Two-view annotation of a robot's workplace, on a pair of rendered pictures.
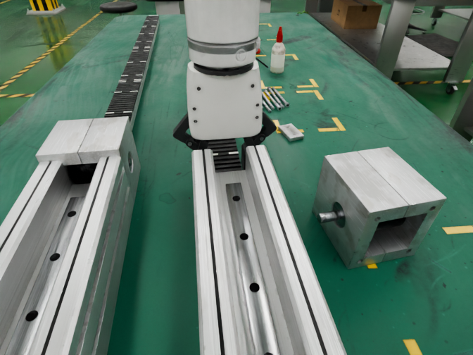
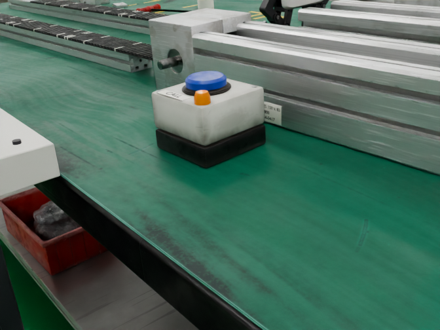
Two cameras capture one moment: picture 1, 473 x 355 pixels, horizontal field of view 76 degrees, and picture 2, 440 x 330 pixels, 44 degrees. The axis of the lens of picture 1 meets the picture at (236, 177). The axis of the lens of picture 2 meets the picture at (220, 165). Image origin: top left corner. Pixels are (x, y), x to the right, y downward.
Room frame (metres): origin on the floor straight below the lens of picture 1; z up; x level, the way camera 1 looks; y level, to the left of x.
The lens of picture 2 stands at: (-0.26, 0.57, 0.99)
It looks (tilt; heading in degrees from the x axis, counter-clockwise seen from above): 25 degrees down; 328
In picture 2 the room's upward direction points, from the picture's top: 4 degrees counter-clockwise
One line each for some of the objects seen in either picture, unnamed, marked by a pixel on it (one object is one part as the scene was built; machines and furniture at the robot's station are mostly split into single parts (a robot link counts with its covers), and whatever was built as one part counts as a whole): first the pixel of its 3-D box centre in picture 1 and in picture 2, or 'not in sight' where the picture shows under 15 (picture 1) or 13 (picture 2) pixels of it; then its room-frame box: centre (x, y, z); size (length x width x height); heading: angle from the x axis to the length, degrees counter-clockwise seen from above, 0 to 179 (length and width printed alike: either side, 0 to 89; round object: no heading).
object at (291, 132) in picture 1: (290, 132); not in sight; (0.52, -0.11, 0.78); 0.05 x 0.03 x 0.01; 21
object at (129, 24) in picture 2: not in sight; (94, 15); (1.01, 0.10, 0.79); 0.96 x 0.04 x 0.03; 8
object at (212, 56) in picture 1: (224, 48); not in sight; (0.39, 0.01, 0.98); 0.09 x 0.08 x 0.03; 98
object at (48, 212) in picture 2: not in sight; (59, 221); (1.06, 0.28, 0.27); 0.31 x 0.21 x 0.10; 6
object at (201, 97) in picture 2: not in sight; (201, 96); (0.14, 0.34, 0.85); 0.01 x 0.01 x 0.01
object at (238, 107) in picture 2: not in sight; (215, 114); (0.18, 0.30, 0.81); 0.10 x 0.08 x 0.06; 98
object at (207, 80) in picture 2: not in sight; (206, 84); (0.18, 0.31, 0.84); 0.04 x 0.04 x 0.02
